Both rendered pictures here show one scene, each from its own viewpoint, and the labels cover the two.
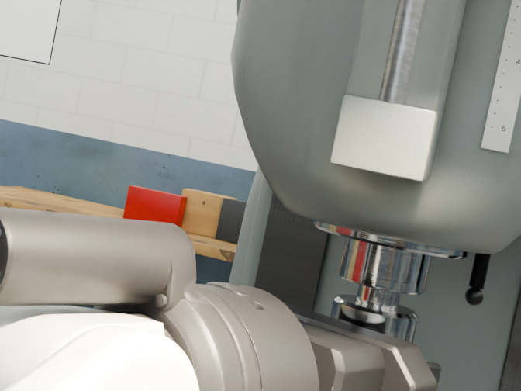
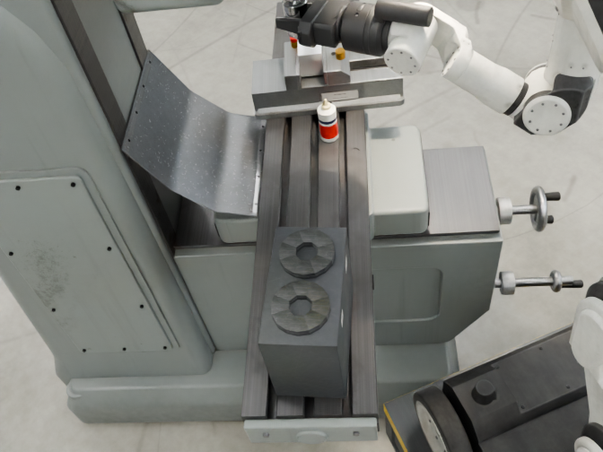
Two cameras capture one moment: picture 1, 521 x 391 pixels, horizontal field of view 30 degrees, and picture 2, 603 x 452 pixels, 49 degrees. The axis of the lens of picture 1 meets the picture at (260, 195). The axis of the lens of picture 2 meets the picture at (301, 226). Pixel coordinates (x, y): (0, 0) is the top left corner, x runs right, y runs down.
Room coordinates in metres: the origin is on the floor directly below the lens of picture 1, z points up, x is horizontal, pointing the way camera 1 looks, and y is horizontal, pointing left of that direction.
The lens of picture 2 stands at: (0.65, 1.00, 1.96)
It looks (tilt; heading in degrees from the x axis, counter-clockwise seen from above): 51 degrees down; 267
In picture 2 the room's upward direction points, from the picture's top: 11 degrees counter-clockwise
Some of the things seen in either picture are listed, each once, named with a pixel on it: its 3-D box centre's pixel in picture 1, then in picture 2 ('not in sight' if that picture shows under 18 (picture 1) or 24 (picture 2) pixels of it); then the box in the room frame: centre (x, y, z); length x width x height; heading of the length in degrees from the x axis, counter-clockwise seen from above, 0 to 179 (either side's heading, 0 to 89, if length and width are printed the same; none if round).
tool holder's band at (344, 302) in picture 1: (374, 313); (294, 2); (0.53, -0.07, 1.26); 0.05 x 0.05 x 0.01
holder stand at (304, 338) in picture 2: not in sight; (310, 310); (0.63, 0.42, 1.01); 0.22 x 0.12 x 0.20; 73
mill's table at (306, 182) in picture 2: not in sight; (317, 166); (0.54, -0.02, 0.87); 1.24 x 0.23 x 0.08; 77
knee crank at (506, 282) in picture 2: not in sight; (538, 282); (0.05, 0.18, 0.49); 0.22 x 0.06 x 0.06; 167
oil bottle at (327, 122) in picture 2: not in sight; (327, 118); (0.50, -0.07, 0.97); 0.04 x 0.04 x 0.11
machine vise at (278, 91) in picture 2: not in sight; (326, 73); (0.47, -0.22, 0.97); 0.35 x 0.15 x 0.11; 170
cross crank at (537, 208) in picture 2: not in sight; (523, 209); (0.04, 0.04, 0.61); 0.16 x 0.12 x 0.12; 167
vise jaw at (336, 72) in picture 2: not in sight; (336, 60); (0.44, -0.21, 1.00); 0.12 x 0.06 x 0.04; 80
